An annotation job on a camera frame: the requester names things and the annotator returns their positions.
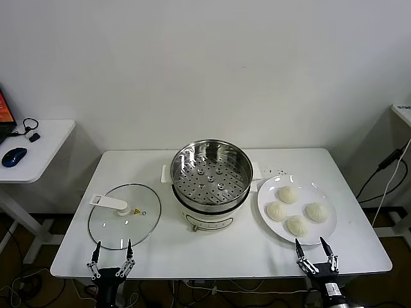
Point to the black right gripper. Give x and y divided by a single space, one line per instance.
326 274

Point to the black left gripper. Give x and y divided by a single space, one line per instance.
110 279

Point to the white steamed baozi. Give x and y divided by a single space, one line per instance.
316 212
288 194
276 211
297 225

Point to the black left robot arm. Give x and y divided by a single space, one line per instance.
110 300

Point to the stainless steel steamer basket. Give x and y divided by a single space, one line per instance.
192 179

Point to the white round plate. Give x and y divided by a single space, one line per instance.
269 195

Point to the white electric cooker pot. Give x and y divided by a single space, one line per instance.
208 222

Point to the white side desk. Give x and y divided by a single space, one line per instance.
48 144

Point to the blue computer mouse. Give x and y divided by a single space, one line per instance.
14 156

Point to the small black adapter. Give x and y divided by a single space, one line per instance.
34 137

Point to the small dark clutter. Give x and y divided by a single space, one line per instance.
404 106

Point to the black laptop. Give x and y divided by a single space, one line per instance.
4 112

